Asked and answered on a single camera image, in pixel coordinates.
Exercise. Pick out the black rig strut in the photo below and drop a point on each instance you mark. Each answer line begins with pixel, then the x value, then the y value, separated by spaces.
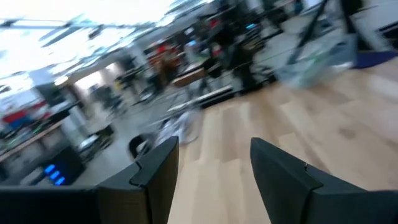
pixel 306 31

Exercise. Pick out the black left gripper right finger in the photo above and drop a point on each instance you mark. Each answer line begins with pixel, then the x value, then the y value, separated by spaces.
pixel 286 186

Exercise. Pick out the small clear plastic tub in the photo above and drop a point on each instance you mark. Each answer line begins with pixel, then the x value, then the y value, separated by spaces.
pixel 320 62

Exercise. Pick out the green toothbrush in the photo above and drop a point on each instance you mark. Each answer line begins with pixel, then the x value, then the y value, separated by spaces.
pixel 308 67

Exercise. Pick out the clear plastic bin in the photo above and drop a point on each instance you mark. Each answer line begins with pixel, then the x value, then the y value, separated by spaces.
pixel 183 124

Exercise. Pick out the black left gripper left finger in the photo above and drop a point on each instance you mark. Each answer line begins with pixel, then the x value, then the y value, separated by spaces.
pixel 149 186

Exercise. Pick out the dark purple paper sheet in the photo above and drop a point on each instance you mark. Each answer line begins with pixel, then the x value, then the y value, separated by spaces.
pixel 376 58

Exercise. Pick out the black box with blue lights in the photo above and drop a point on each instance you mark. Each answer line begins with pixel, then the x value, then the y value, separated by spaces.
pixel 63 168

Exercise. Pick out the black clamp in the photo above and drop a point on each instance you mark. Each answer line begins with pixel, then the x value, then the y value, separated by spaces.
pixel 136 144

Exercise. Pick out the black rig post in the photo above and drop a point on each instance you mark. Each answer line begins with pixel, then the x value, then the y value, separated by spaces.
pixel 351 7

